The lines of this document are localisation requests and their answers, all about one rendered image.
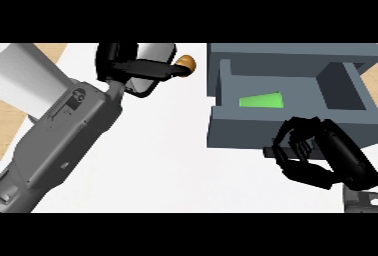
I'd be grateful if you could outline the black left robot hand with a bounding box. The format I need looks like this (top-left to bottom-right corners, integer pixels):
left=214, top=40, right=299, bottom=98
left=95, top=42, right=192, bottom=100

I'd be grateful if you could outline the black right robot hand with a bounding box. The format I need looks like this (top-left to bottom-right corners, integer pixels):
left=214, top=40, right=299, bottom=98
left=271, top=115, right=378, bottom=192

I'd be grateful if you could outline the silver cup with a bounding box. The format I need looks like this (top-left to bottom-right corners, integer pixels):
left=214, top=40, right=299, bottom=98
left=124, top=42, right=179, bottom=96

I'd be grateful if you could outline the grey open drawer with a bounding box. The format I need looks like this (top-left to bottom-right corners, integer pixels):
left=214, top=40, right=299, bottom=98
left=206, top=58, right=378, bottom=150

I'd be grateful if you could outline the orange brown rounded object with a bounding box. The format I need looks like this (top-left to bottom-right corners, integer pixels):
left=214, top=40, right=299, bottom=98
left=175, top=54, right=198, bottom=78

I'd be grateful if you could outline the pale grey appliance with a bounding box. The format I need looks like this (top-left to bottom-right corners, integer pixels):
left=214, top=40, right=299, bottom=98
left=0, top=42, right=76, bottom=117

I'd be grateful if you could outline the green block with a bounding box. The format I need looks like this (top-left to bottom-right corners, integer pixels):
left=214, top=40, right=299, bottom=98
left=238, top=91, right=287, bottom=109

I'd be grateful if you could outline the grey cabinet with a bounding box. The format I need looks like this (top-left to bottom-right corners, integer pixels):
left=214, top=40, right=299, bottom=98
left=206, top=42, right=378, bottom=101

